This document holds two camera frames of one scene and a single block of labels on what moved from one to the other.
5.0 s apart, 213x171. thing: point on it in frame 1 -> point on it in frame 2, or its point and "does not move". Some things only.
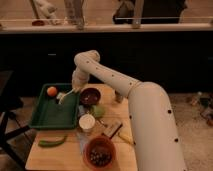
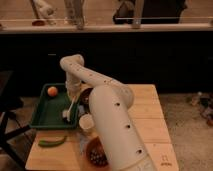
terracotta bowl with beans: x=99 y=153 does not move
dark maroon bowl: x=90 y=97 does not move
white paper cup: x=86 y=122 does not move
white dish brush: x=61 y=95 -> x=66 y=113
